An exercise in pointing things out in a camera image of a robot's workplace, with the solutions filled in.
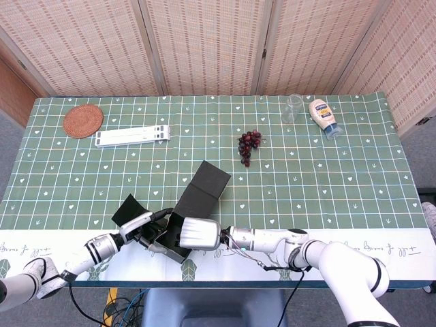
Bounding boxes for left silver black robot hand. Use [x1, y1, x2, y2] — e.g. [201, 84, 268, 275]
[118, 207, 174, 255]

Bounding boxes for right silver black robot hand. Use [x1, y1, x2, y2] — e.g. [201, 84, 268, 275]
[173, 217, 222, 251]

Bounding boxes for black cardboard box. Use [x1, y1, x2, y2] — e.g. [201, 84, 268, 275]
[112, 159, 232, 265]

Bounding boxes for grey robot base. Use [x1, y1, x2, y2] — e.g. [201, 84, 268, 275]
[140, 288, 289, 327]

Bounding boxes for green checked deer tablecloth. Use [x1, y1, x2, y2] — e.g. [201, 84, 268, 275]
[0, 91, 431, 283]

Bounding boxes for white folded stand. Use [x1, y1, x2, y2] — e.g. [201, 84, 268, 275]
[95, 124, 172, 149]

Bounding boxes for dark red grape bunch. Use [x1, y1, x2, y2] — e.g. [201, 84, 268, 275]
[236, 129, 263, 167]

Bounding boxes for round brown woven coaster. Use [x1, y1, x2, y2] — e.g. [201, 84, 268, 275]
[62, 104, 104, 139]

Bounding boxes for clear glass cup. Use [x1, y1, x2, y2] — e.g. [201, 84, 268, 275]
[280, 94, 303, 124]

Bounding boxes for white mayonnaise squeeze bottle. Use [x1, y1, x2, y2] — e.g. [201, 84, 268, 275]
[308, 97, 343, 140]

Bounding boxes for brown wooden door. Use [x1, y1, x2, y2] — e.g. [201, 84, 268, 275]
[0, 57, 40, 127]

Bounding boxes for bamboo folding screen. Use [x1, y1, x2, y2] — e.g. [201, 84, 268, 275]
[0, 0, 436, 137]

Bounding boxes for white shoe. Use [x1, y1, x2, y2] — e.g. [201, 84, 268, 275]
[421, 201, 436, 241]

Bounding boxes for blue floor cable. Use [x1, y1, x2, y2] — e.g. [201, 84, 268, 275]
[122, 289, 149, 327]

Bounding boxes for black floor cables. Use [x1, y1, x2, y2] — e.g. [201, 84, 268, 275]
[103, 296, 144, 327]

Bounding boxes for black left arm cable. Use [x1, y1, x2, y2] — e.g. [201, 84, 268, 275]
[67, 282, 105, 326]

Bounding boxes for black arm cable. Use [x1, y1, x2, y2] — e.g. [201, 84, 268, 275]
[67, 282, 105, 326]
[258, 260, 306, 327]

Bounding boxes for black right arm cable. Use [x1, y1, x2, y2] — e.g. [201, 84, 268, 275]
[258, 260, 306, 327]

